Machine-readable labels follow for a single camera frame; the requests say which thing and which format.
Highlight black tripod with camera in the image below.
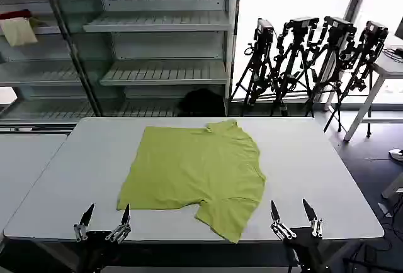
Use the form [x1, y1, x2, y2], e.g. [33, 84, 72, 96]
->
[323, 19, 390, 138]
[304, 16, 358, 133]
[270, 16, 321, 117]
[230, 18, 286, 117]

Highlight black cloth bundle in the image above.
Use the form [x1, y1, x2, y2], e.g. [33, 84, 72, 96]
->
[176, 87, 225, 117]

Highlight white desk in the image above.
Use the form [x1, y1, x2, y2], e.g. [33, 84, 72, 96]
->
[324, 48, 403, 143]

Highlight black floor cables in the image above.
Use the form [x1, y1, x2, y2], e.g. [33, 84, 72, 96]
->
[376, 199, 403, 257]

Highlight grey open shelf rack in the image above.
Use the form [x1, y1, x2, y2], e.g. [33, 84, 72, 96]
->
[82, 0, 242, 117]

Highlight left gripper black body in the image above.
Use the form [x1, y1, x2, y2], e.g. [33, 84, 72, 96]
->
[84, 230, 120, 251]

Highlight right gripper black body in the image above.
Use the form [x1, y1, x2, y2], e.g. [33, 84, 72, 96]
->
[282, 226, 319, 250]

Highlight lime green t-shirt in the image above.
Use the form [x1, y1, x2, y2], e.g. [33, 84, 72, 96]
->
[116, 118, 267, 244]

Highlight black cables on desk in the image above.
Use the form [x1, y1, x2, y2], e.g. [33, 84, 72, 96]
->
[382, 47, 403, 64]

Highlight red cloth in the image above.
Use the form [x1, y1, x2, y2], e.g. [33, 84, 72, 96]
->
[0, 8, 33, 21]

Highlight grey shelf rack glass front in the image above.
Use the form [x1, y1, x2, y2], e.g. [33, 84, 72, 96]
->
[0, 0, 105, 125]

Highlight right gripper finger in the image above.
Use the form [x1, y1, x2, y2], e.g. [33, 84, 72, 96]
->
[270, 199, 297, 241]
[302, 198, 325, 239]

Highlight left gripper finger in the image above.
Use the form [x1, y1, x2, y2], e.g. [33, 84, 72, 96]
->
[105, 203, 132, 243]
[74, 203, 95, 243]

